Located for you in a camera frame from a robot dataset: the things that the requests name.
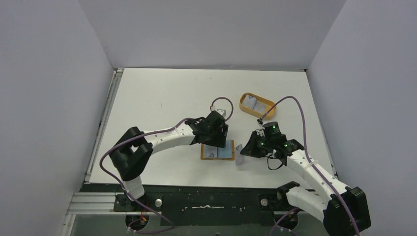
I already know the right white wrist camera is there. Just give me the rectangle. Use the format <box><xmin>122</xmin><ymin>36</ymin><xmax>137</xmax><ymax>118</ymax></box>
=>
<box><xmin>257</xmin><ymin>118</ymin><xmax>268</xmax><ymax>127</ymax></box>

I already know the yellow leather card holder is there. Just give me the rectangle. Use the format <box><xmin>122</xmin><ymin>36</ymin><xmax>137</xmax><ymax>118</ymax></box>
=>
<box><xmin>200</xmin><ymin>140</ymin><xmax>235</xmax><ymax>161</ymax></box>

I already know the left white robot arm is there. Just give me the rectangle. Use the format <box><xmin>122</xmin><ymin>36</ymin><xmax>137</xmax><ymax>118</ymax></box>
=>
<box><xmin>105</xmin><ymin>111</ymin><xmax>229</xmax><ymax>211</ymax></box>

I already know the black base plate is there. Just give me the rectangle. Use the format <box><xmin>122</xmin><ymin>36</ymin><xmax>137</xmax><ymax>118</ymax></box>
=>
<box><xmin>81</xmin><ymin>184</ymin><xmax>292</xmax><ymax>230</ymax></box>

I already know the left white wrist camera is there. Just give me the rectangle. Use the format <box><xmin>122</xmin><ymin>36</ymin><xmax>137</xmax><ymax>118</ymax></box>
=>
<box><xmin>216</xmin><ymin>109</ymin><xmax>227</xmax><ymax>118</ymax></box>

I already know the silver card in holder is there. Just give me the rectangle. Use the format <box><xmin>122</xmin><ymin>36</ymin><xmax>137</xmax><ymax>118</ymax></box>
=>
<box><xmin>203</xmin><ymin>145</ymin><xmax>218</xmax><ymax>159</ymax></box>

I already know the orange oval tray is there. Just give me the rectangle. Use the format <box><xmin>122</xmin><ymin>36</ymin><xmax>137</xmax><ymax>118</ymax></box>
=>
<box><xmin>239</xmin><ymin>92</ymin><xmax>277</xmax><ymax>120</ymax></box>

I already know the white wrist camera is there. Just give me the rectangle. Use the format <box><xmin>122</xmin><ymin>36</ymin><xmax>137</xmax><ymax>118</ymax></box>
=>
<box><xmin>257</xmin><ymin>118</ymin><xmax>268</xmax><ymax>127</ymax></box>
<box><xmin>216</xmin><ymin>109</ymin><xmax>227</xmax><ymax>118</ymax></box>

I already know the silver credit card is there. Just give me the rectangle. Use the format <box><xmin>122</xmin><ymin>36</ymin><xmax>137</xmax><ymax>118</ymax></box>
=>
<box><xmin>242</xmin><ymin>94</ymin><xmax>257</xmax><ymax>110</ymax></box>

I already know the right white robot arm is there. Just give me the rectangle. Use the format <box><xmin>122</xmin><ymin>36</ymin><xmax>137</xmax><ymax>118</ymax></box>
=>
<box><xmin>240</xmin><ymin>121</ymin><xmax>371</xmax><ymax>236</ymax></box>

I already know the silver credit card carried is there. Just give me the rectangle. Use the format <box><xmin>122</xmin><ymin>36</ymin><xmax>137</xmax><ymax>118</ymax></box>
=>
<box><xmin>235</xmin><ymin>144</ymin><xmax>244</xmax><ymax>166</ymax></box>

